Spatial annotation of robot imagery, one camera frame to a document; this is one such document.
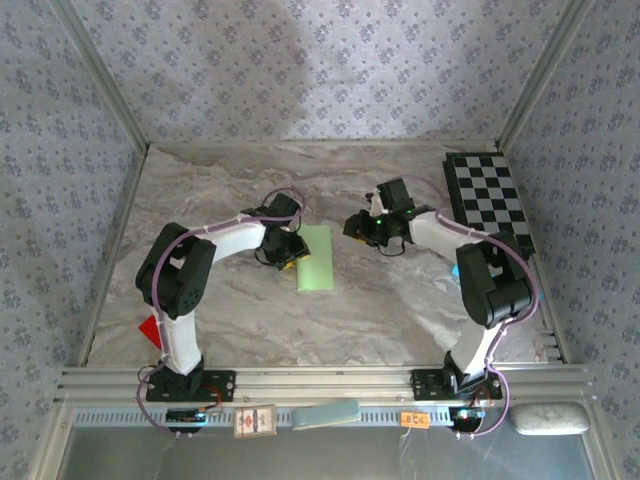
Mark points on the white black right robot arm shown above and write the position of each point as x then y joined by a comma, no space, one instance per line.
495,285

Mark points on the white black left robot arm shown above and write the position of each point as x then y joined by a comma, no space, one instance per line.
185,320

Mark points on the red folded paper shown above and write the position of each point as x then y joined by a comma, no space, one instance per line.
150,330

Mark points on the cyan blue marker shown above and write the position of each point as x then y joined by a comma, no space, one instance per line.
456,272

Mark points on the black grey chessboard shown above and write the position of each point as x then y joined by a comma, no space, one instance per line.
492,200

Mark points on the pale blue foam block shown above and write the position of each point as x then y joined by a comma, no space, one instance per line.
325,415

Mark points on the tan card with red print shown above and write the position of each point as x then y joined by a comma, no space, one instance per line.
255,421

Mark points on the orange tag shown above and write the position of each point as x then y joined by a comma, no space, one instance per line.
415,420

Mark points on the grey speckled stone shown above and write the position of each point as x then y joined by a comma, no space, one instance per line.
550,419

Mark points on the aluminium front rail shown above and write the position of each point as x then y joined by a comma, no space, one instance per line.
320,382

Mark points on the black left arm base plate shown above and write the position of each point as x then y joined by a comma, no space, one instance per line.
220,387

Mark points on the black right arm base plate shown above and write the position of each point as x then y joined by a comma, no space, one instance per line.
425,385

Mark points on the aluminium side rail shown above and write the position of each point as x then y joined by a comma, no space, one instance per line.
112,260
550,335

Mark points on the aluminium frame post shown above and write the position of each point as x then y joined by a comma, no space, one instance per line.
544,65
100,65

